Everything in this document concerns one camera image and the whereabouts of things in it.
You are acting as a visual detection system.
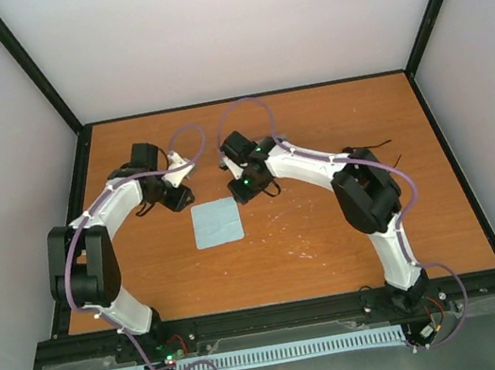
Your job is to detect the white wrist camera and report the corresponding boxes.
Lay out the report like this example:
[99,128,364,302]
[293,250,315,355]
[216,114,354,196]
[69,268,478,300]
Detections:
[162,150,196,188]
[219,151,244,179]

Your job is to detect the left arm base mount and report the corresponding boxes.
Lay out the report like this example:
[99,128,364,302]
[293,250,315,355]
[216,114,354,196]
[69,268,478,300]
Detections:
[114,320,198,363]

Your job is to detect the light blue cleaning cloth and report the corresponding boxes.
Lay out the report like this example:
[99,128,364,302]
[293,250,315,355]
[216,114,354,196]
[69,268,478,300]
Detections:
[191,196,245,250]

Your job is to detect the black sunglasses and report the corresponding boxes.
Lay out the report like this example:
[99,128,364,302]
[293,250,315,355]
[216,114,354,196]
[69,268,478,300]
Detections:
[339,134,406,178]

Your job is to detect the light blue slotted cable duct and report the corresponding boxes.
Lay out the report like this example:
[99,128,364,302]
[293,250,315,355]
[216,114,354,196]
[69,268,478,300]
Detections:
[109,325,406,370]

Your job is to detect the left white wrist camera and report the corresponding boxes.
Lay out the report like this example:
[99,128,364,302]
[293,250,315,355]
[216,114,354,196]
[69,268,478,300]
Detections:
[162,150,196,188]

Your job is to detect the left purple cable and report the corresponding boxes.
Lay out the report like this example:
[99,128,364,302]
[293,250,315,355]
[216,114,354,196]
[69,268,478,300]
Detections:
[43,123,248,370]

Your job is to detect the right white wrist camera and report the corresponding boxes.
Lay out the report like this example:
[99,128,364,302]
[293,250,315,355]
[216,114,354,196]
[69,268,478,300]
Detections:
[219,151,244,179]

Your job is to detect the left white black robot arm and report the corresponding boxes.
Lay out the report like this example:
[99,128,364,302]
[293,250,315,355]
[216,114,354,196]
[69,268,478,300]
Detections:
[47,143,195,358]

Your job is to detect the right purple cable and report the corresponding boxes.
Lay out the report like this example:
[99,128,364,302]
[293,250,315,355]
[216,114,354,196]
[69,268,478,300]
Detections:
[212,65,476,370]

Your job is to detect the purple cable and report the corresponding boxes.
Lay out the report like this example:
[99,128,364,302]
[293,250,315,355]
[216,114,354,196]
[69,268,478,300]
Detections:
[43,123,248,370]
[212,65,476,370]

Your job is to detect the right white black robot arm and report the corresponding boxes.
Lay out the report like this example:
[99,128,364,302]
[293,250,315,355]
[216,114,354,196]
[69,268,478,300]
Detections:
[219,131,429,313]

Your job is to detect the black aluminium frame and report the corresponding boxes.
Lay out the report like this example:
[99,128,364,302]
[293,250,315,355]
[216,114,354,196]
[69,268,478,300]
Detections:
[0,0,495,370]

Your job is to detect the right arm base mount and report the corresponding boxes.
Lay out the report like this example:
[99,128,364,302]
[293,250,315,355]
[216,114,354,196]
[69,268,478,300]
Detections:
[357,275,444,317]

